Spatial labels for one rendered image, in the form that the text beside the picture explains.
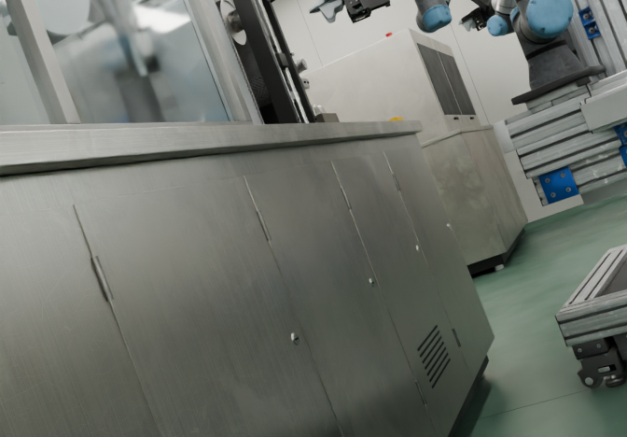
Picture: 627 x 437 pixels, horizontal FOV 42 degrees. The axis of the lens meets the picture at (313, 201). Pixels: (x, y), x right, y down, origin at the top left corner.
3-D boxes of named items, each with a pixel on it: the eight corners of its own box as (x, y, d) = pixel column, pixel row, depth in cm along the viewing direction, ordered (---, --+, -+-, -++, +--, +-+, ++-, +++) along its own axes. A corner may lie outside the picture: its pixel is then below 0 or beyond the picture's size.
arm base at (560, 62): (589, 69, 228) (577, 36, 229) (578, 71, 215) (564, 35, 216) (538, 91, 236) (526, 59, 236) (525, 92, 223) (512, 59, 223)
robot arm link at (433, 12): (452, 26, 222) (437, -11, 223) (455, 17, 211) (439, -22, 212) (424, 37, 223) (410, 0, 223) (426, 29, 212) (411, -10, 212)
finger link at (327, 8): (313, 23, 215) (345, 10, 214) (305, 4, 216) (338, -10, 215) (314, 27, 218) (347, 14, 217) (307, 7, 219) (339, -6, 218)
